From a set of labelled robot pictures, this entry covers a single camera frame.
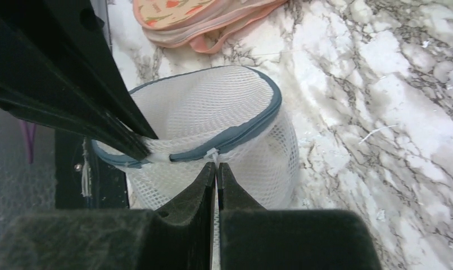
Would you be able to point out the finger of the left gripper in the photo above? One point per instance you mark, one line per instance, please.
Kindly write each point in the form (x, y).
(81, 67)
(62, 111)

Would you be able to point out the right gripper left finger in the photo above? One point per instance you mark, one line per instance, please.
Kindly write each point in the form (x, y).
(178, 235)

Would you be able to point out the white mesh laundry bag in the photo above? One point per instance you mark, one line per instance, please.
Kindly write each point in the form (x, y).
(225, 114)

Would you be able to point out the floral peach laundry bag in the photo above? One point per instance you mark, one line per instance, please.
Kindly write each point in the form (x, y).
(202, 25)

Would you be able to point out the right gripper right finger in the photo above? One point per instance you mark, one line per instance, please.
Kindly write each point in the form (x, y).
(252, 237)

